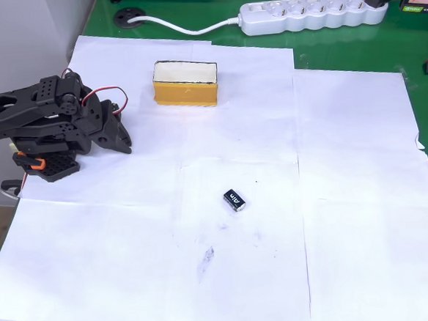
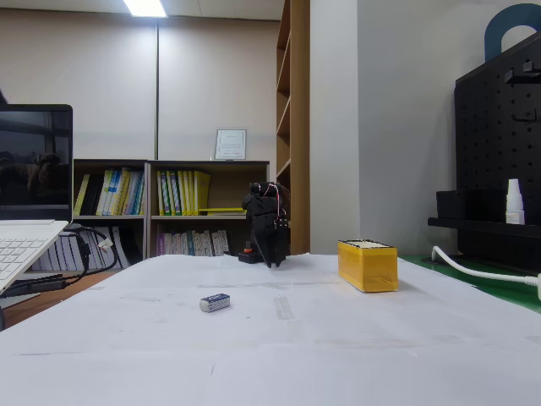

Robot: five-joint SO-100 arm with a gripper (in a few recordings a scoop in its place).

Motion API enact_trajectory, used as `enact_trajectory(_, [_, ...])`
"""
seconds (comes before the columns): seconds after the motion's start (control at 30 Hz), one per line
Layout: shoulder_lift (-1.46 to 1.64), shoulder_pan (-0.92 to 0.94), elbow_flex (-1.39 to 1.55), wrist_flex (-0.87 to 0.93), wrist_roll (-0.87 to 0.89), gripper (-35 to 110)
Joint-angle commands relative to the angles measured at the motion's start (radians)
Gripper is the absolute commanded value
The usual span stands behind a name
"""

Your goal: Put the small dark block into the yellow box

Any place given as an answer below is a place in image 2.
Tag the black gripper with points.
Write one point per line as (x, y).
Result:
(269, 237)

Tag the small white blue eraser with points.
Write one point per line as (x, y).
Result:
(215, 302)

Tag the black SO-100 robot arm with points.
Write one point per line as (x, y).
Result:
(264, 203)

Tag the yellow rectangular box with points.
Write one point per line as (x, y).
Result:
(368, 266)

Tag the black orange table clamp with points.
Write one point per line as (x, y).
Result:
(247, 255)

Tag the flat yellow folder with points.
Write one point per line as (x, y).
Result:
(222, 210)

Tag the low bookshelf with yellow binders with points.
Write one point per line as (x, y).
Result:
(198, 203)

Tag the white paper table cover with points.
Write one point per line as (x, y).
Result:
(270, 338)

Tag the framed white certificate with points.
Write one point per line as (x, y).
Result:
(231, 144)

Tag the tall wooden bookshelf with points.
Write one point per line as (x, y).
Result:
(292, 127)

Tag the low bookshelf with mixed books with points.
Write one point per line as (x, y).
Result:
(110, 203)

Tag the black box on pegboard shelf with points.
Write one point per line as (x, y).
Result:
(451, 204)

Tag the green desk mat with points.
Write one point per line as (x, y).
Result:
(473, 279)

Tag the black pegboard organizer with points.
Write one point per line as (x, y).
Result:
(498, 160)

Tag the small white bottle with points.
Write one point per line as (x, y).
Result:
(515, 207)

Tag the white laptop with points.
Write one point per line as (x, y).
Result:
(29, 177)

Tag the ceiling light panel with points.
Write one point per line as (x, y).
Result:
(144, 7)

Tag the blue arch shaped object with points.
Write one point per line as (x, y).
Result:
(498, 29)

